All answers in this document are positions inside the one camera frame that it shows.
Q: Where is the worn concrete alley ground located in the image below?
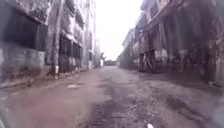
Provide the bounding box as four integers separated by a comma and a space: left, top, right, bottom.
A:
0, 65, 224, 128

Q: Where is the weathered building with overhang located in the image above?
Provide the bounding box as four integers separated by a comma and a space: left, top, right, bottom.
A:
116, 0, 224, 87

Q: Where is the dark weathered building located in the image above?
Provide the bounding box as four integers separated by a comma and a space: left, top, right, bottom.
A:
0, 0, 103, 88

